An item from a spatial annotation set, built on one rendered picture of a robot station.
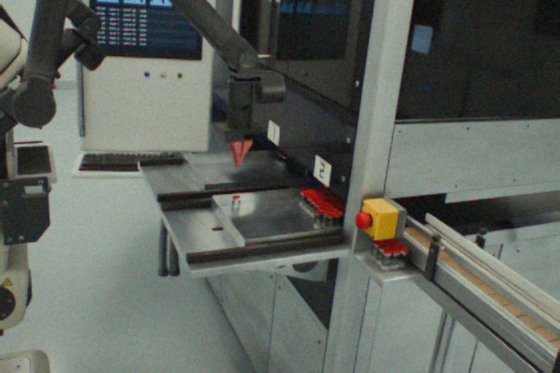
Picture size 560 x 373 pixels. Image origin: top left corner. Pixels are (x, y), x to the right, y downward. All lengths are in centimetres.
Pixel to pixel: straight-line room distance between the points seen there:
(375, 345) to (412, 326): 12
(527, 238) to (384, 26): 84
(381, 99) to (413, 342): 75
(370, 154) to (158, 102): 106
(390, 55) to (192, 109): 107
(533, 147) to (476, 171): 20
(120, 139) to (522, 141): 140
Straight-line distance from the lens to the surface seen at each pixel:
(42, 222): 135
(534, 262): 185
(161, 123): 213
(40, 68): 112
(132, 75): 209
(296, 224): 146
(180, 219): 146
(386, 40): 122
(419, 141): 134
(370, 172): 129
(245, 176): 175
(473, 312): 122
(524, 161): 162
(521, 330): 114
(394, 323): 159
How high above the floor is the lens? 152
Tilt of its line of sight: 19 degrees down
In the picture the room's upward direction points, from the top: 5 degrees clockwise
